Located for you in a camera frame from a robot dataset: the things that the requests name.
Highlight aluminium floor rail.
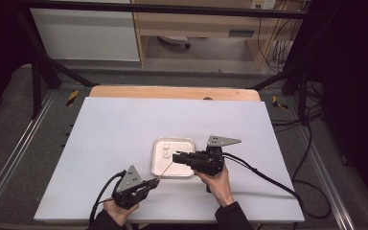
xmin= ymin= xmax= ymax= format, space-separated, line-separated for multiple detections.
xmin=0 ymin=90 xmax=59 ymax=213
xmin=295 ymin=124 xmax=357 ymax=230

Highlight wooden table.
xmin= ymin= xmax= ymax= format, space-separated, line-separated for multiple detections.
xmin=89 ymin=84 xmax=262 ymax=103

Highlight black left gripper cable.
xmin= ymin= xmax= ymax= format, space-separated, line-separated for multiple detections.
xmin=88 ymin=170 xmax=127 ymax=226

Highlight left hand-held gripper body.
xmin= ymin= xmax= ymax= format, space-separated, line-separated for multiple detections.
xmin=112 ymin=165 xmax=151 ymax=210

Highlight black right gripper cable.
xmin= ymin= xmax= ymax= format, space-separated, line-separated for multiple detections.
xmin=221 ymin=152 xmax=334 ymax=220

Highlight person's left hand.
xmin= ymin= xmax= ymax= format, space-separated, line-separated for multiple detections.
xmin=103 ymin=198 xmax=140 ymax=228

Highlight black metal stand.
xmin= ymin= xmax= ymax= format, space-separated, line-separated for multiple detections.
xmin=252 ymin=63 xmax=311 ymax=127
xmin=12 ymin=9 xmax=100 ymax=120

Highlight white chair base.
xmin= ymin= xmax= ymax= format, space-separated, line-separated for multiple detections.
xmin=157 ymin=35 xmax=192 ymax=50

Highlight person's right hand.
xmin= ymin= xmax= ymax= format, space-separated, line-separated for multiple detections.
xmin=194 ymin=165 xmax=236 ymax=208

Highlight light wooden desk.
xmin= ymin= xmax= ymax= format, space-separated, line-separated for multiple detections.
xmin=130 ymin=0 xmax=305 ymax=70

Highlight black floor cables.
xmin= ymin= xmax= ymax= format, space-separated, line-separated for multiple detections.
xmin=269 ymin=80 xmax=326 ymax=132

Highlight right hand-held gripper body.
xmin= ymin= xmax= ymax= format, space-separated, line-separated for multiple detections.
xmin=190 ymin=135 xmax=242 ymax=176

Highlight white rectangular tray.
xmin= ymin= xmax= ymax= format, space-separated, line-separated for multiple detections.
xmin=150 ymin=137 xmax=196 ymax=178

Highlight thin wooden stick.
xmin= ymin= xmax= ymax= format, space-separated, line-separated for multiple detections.
xmin=157 ymin=161 xmax=175 ymax=181

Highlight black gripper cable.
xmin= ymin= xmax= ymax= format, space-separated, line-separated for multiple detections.
xmin=88 ymin=170 xmax=127 ymax=226
xmin=221 ymin=152 xmax=334 ymax=220

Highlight white cabinet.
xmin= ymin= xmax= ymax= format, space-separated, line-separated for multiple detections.
xmin=30 ymin=8 xmax=141 ymax=62

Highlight black horizontal frame bar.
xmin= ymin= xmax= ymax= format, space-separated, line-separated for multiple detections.
xmin=12 ymin=0 xmax=308 ymax=20

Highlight white power strip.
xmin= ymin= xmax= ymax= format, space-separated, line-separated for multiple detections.
xmin=250 ymin=0 xmax=277 ymax=10

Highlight hanging black cables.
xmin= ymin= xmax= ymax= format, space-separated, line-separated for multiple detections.
xmin=257 ymin=0 xmax=303 ymax=74

